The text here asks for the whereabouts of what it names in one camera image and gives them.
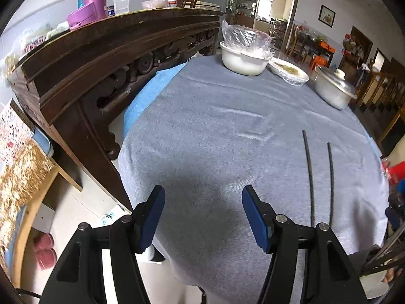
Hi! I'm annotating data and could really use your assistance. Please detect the red toy tricycle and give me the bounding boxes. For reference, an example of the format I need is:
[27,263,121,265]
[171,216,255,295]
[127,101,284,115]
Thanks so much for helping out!
[382,158,405,185]

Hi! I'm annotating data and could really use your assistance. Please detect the white bowl with plastic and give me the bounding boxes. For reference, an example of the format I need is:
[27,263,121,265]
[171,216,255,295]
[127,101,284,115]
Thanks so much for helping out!
[220,20,274,76]

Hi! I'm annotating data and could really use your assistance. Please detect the dark chopstick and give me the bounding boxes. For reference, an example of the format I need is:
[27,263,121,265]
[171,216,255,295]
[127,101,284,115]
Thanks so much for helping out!
[302,130,315,227]
[327,142,334,227]

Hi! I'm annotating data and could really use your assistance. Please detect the dark carved wooden sideboard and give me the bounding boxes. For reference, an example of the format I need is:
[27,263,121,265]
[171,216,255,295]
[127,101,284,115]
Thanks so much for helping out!
[10,8,222,208]

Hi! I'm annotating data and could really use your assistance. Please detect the clear plastic cup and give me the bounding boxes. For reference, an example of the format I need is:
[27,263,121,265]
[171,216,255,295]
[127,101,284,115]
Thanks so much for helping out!
[113,0,130,16]

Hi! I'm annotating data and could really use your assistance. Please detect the pink slippers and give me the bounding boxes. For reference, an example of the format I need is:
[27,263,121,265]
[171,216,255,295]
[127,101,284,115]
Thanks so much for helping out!
[34,233,58,270]

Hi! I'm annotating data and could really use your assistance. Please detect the framed wall picture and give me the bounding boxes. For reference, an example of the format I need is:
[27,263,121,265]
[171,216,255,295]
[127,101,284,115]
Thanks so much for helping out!
[318,5,336,28]

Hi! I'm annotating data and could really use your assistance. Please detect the aluminium pot with lid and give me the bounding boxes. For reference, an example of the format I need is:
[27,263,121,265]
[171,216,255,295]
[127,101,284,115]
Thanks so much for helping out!
[315,66,358,110]

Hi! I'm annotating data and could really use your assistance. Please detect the grey table cloth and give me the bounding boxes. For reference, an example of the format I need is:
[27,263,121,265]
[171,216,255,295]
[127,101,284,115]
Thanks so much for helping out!
[118,56,388,303]

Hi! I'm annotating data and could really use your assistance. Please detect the purple thermos lid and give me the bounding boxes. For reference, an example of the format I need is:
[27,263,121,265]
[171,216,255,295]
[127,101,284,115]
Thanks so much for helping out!
[67,2,97,30]

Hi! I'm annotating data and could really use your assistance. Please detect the patterned bowl with food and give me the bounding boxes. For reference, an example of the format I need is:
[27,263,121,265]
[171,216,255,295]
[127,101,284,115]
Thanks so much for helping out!
[268,58,310,86]

